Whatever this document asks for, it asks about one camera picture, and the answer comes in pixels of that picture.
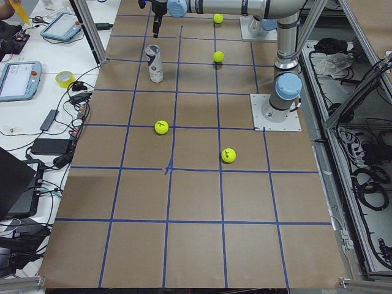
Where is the teach pendant near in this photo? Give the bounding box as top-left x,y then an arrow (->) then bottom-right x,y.
1,61 -> 42,102

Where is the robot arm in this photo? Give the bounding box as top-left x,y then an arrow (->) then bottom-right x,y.
151,0 -> 305,123

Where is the black power adapter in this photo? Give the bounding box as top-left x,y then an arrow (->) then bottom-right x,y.
31,138 -> 70,156

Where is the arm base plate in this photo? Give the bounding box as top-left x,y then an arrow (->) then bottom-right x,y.
239,16 -> 277,42
250,94 -> 301,132

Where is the yellow tape roll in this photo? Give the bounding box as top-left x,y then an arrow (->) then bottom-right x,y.
55,70 -> 76,88

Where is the teach pendant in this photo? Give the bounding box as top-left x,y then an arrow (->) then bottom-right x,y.
40,12 -> 81,42
1,61 -> 42,102

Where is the clear tennis ball can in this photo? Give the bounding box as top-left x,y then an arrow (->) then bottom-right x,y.
144,44 -> 164,83

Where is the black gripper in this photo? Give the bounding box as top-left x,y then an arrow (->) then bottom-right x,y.
152,0 -> 167,38

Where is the grey usb hub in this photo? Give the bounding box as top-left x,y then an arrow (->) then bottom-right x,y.
40,109 -> 59,131

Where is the teach pendant far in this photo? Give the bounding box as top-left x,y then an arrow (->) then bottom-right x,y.
40,12 -> 81,42

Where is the tennis ball lower right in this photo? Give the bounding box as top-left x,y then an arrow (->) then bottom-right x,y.
213,13 -> 224,24

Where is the small black power brick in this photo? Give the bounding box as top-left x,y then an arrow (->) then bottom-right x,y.
95,23 -> 113,31

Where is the black laptop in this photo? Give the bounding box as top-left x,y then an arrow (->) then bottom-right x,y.
1,149 -> 43,221

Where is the tennis ball centre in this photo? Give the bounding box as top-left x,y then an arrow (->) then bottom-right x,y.
213,51 -> 225,63

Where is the aluminium frame post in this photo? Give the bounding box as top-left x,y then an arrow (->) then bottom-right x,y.
69,0 -> 107,66

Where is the tennis ball lower left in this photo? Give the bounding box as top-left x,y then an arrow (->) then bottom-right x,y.
220,148 -> 236,164

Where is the tennis ball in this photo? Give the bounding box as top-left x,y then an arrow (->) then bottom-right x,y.
154,120 -> 170,135
213,13 -> 224,24
213,51 -> 225,63
220,148 -> 236,164

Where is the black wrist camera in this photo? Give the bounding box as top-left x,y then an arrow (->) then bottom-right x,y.
138,0 -> 151,9

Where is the tennis ball upper left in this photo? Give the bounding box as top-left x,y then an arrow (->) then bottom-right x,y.
154,120 -> 170,135

